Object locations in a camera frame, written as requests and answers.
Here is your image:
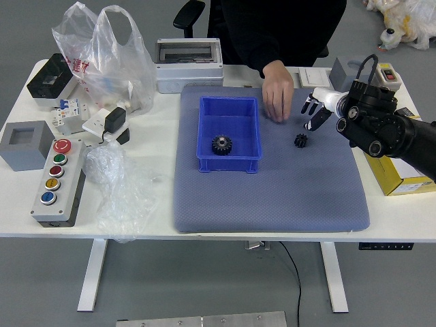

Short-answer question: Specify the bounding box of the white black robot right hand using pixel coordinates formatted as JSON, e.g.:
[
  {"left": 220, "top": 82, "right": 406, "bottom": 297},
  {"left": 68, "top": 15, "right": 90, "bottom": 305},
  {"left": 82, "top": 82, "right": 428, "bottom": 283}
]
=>
[{"left": 301, "top": 87, "right": 345, "bottom": 131}]

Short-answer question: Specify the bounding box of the person's right hand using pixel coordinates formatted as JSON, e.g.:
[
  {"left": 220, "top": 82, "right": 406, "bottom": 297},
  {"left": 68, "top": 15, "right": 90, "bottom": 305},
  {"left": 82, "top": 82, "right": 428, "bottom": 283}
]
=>
[{"left": 262, "top": 60, "right": 294, "bottom": 123}]

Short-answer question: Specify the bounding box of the blue plastic box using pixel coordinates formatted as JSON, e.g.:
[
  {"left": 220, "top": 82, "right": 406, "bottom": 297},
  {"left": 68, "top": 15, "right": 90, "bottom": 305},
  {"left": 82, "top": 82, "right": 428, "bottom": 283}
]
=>
[{"left": 196, "top": 95, "right": 264, "bottom": 174}]

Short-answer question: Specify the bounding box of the big black gear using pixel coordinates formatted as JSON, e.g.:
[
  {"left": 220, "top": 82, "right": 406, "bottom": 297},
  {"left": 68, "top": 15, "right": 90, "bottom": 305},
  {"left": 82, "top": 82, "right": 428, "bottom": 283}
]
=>
[{"left": 211, "top": 134, "right": 234, "bottom": 157}]

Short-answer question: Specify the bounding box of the grey enclosure with clear lid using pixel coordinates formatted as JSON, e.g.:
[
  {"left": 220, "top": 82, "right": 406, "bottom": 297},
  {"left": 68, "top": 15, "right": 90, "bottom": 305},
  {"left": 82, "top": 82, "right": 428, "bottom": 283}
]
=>
[{"left": 153, "top": 37, "right": 225, "bottom": 95}]

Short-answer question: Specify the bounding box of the clear plastic bag red print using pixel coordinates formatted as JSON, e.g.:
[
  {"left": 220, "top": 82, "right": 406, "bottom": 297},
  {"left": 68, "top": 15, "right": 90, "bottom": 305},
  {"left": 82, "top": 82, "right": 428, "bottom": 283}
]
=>
[{"left": 51, "top": 1, "right": 158, "bottom": 116}]

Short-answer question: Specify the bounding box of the small black box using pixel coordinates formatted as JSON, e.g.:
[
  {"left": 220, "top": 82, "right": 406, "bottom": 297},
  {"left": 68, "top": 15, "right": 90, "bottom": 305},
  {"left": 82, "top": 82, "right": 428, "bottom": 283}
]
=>
[{"left": 396, "top": 106, "right": 422, "bottom": 120}]

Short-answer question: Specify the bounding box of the yellow white cardboard box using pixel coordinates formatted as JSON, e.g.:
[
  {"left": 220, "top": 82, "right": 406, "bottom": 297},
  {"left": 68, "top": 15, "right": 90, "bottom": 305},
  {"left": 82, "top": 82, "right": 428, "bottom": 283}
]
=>
[{"left": 362, "top": 151, "right": 436, "bottom": 198}]

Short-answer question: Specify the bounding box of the grey block round hole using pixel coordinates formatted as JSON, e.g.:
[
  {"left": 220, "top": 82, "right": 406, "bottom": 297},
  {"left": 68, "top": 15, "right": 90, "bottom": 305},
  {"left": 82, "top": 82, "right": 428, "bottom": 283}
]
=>
[{"left": 329, "top": 56, "right": 375, "bottom": 91}]

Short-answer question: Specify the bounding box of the person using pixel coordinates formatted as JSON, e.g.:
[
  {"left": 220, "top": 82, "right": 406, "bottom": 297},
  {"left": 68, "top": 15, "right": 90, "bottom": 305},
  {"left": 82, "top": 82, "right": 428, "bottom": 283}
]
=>
[{"left": 206, "top": 0, "right": 347, "bottom": 79}]

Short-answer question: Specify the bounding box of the grey-blue padded mat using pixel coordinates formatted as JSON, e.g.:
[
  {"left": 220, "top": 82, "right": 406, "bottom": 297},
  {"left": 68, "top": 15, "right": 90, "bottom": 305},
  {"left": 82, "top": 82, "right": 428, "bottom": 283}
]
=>
[{"left": 172, "top": 84, "right": 371, "bottom": 234}]

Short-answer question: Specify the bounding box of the white yellow plush toy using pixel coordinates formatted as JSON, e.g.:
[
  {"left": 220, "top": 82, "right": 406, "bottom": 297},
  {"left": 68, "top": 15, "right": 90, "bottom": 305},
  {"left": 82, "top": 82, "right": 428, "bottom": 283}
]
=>
[{"left": 366, "top": 0, "right": 436, "bottom": 51}]

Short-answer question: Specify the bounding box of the black table control panel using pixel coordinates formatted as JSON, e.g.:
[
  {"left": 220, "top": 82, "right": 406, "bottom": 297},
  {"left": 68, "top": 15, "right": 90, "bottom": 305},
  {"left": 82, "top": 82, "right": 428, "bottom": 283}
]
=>
[{"left": 359, "top": 242, "right": 414, "bottom": 251}]

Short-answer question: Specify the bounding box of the black power adapter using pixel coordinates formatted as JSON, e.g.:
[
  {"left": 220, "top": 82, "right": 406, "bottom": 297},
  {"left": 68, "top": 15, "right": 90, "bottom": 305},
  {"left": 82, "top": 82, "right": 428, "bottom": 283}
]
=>
[{"left": 101, "top": 106, "right": 127, "bottom": 144}]

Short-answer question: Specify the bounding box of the white table leg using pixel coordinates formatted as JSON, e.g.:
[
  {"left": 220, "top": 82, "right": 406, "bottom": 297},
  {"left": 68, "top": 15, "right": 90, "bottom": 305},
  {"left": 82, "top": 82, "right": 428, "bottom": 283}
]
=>
[
  {"left": 76, "top": 238, "right": 109, "bottom": 313},
  {"left": 320, "top": 240, "right": 350, "bottom": 313}
]

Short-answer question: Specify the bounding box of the crumpled clear plastic film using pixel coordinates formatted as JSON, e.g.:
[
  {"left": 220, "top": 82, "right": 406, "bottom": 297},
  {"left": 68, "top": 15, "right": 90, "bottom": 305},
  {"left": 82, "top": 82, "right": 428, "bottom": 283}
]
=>
[{"left": 82, "top": 139, "right": 161, "bottom": 244}]

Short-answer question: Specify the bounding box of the white blue circuit breaker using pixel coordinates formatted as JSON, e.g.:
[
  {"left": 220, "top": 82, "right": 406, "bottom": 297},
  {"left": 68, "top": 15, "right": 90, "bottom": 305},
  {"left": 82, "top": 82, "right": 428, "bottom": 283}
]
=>
[{"left": 58, "top": 97, "right": 90, "bottom": 124}]

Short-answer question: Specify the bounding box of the white orange terminal block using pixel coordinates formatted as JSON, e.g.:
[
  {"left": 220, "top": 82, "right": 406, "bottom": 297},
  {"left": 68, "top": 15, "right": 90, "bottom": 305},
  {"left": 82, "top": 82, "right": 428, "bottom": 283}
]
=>
[{"left": 50, "top": 108, "right": 73, "bottom": 136}]

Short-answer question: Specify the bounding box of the grey five-button control station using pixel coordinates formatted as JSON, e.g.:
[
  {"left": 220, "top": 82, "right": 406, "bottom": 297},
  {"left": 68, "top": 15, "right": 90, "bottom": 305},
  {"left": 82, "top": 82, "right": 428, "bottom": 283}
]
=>
[{"left": 29, "top": 138, "right": 87, "bottom": 228}]

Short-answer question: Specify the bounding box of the grey block square recess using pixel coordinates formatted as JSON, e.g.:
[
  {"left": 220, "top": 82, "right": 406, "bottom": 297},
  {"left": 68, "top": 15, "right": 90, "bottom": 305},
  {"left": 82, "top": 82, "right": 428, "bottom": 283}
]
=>
[{"left": 0, "top": 120, "right": 51, "bottom": 172}]

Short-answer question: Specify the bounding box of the white wall switch plate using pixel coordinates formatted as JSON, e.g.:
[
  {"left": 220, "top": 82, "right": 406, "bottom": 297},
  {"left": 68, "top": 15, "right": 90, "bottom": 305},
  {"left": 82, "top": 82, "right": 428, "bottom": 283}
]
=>
[{"left": 298, "top": 67, "right": 332, "bottom": 89}]

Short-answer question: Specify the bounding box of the grey switch box red button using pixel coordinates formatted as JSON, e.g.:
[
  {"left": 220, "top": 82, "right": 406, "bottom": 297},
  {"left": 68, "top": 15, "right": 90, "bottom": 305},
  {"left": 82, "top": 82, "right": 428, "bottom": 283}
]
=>
[{"left": 373, "top": 63, "right": 400, "bottom": 91}]

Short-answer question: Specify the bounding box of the metal bracket under table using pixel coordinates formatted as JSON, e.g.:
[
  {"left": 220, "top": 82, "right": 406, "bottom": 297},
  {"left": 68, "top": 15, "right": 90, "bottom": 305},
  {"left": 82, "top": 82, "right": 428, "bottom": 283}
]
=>
[{"left": 244, "top": 240, "right": 272, "bottom": 251}]

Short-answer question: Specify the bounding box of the white wall socket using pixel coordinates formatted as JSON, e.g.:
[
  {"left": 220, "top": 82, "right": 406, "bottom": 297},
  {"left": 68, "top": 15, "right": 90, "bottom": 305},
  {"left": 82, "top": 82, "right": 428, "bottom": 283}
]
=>
[{"left": 82, "top": 108, "right": 131, "bottom": 141}]

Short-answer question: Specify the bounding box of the black floor cable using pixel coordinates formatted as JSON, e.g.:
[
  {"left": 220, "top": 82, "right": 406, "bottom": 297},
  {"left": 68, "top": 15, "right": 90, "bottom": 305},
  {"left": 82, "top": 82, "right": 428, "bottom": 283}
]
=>
[{"left": 279, "top": 240, "right": 303, "bottom": 327}]

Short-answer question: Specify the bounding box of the black white enclosure box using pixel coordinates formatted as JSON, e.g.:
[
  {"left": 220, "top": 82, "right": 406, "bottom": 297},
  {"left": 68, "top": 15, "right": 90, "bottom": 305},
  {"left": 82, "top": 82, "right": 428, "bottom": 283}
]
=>
[{"left": 26, "top": 53, "right": 80, "bottom": 109}]

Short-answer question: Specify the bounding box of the metal base plate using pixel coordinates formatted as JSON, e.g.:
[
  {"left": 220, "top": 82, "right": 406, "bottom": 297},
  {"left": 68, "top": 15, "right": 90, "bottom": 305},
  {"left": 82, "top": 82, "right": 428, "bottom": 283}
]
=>
[{"left": 115, "top": 311, "right": 287, "bottom": 327}]

